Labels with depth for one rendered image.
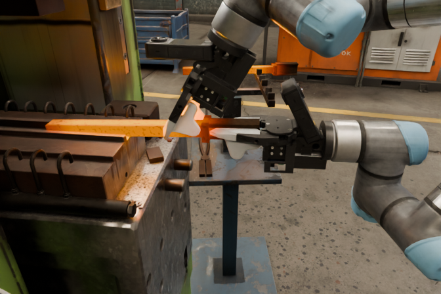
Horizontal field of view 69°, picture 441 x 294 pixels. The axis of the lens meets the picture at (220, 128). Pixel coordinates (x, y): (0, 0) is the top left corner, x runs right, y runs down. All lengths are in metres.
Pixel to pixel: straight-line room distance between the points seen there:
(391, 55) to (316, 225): 2.68
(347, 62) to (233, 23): 3.68
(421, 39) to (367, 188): 3.65
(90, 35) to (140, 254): 0.53
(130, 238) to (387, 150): 0.44
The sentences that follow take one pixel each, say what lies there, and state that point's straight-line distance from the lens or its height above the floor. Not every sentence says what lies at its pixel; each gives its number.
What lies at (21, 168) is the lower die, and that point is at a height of 0.98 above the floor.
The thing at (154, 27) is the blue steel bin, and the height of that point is 0.57.
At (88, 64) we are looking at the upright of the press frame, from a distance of 0.89.
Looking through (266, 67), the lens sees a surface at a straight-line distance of 1.20.
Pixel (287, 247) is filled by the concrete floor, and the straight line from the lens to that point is 1.78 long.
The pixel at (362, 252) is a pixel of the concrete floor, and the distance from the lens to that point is 1.86.
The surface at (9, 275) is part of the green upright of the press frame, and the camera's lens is 0.67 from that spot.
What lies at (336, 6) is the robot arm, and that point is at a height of 1.24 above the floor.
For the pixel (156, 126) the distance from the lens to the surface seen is 0.60.
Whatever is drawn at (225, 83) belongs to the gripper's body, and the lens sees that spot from 0.53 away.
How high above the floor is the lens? 1.28
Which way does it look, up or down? 27 degrees down
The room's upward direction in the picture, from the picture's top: straight up
